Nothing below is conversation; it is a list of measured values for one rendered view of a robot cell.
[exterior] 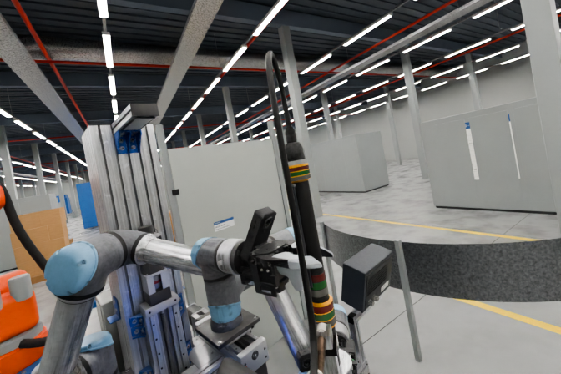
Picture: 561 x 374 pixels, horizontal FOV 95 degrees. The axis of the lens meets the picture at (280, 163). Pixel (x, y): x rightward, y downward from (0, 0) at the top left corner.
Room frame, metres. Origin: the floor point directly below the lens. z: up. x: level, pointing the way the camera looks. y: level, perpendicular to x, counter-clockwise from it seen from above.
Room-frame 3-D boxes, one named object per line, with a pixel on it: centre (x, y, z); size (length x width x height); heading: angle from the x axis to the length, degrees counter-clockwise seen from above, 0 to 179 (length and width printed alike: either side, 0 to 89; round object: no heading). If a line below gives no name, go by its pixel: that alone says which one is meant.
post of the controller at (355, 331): (1.07, -0.18, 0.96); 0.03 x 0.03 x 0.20; 42
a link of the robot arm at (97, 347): (0.86, 0.74, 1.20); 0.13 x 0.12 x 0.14; 169
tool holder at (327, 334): (0.44, -0.02, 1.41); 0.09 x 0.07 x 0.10; 167
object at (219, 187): (2.43, 0.47, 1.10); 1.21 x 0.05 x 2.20; 132
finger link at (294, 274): (0.44, 0.01, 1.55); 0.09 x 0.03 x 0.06; 43
